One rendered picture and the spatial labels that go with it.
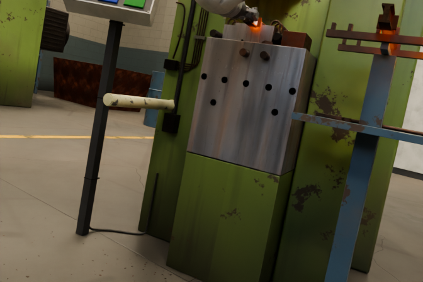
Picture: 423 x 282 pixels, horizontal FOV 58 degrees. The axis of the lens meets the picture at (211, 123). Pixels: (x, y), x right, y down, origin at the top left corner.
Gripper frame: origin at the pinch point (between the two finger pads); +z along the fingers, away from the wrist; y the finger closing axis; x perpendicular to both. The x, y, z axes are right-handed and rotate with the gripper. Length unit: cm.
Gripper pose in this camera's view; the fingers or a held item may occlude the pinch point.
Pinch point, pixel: (251, 19)
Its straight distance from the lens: 142.8
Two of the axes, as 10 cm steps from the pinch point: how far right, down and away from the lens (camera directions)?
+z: 4.2, -0.2, 9.1
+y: 8.9, 2.0, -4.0
